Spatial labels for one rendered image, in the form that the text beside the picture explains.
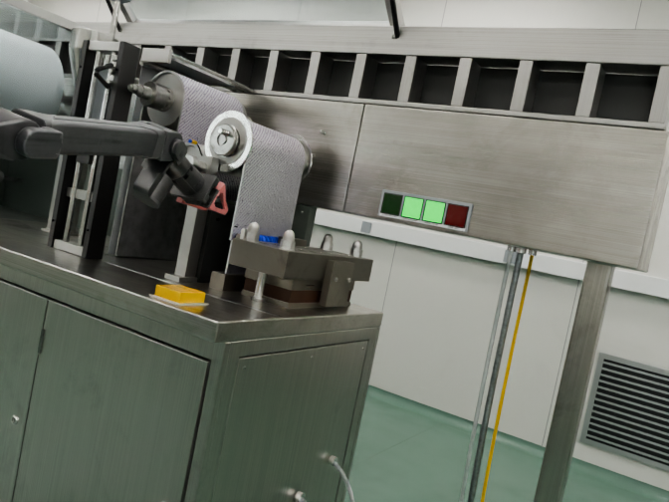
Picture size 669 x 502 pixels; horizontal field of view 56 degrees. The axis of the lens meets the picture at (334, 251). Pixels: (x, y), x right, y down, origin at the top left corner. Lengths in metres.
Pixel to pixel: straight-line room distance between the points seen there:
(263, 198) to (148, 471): 0.68
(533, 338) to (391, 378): 0.97
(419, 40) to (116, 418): 1.16
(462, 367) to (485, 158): 2.61
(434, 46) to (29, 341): 1.21
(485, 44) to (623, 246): 0.59
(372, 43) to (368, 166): 0.34
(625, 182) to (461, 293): 2.63
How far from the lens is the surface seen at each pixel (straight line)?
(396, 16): 1.74
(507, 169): 1.55
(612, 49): 1.58
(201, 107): 1.72
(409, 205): 1.62
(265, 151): 1.55
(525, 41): 1.63
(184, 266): 1.54
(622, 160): 1.51
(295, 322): 1.33
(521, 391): 3.97
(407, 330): 4.17
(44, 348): 1.56
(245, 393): 1.27
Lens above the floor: 1.12
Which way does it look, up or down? 3 degrees down
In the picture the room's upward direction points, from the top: 11 degrees clockwise
